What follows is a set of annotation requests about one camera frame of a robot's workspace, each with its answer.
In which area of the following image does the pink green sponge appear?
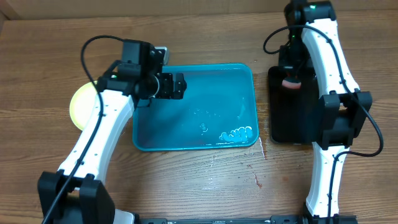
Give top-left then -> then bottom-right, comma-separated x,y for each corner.
282,77 -> 302,90

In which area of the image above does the yellow-green plate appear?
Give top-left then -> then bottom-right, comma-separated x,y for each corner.
69,82 -> 97,131

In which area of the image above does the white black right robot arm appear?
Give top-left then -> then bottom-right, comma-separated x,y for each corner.
279,1 -> 374,223

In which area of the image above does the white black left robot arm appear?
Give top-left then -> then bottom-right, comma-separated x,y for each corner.
38,39 -> 187,223

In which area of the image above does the black plastic tray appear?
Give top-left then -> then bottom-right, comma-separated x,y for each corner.
268,66 -> 337,144

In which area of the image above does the teal plastic tray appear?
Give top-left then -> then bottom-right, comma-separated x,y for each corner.
132,63 -> 259,151

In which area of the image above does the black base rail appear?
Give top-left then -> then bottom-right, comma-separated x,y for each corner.
81,214 -> 358,224

